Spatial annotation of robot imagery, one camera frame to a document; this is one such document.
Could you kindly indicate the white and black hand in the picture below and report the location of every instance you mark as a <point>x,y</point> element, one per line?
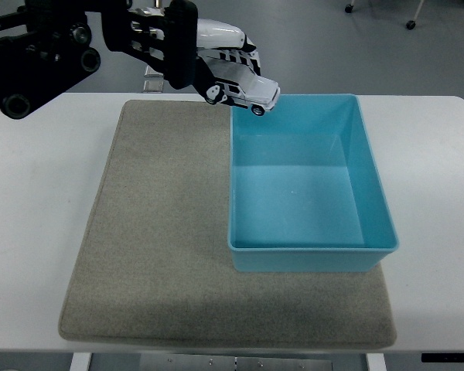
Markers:
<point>216,35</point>

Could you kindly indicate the white toy car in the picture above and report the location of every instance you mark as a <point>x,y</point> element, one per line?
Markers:
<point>263,90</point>

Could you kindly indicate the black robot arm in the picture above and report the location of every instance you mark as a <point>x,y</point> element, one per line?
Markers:
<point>42,50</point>

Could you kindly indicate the blue plastic box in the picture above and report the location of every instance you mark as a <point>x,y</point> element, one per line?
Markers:
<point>301,193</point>

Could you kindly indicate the black caster wheel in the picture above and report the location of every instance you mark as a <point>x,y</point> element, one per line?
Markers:
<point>411,25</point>
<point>349,7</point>

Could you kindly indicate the grey-brown fabric mat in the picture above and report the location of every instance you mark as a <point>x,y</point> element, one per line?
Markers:
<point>158,251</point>

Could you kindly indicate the grey metal plate with screws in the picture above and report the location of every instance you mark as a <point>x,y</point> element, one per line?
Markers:
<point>236,364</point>

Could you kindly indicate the white table leg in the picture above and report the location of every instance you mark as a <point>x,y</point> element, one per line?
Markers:
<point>376,362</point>
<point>79,362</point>

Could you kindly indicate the black table control panel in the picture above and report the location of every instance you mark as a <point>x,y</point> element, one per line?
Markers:
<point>450,358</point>

